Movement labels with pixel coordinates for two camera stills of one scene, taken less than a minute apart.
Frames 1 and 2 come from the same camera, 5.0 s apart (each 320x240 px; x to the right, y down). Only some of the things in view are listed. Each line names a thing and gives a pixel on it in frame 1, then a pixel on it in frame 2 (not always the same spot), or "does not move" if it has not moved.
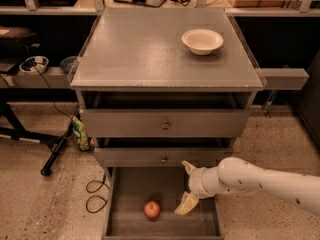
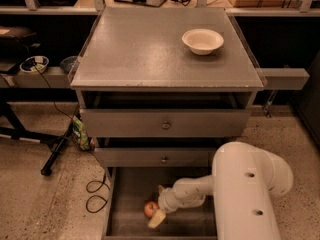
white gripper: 197,183 -> 167,201
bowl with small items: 31,63 does not move
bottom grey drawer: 140,203 does not move
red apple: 152,209 does not move
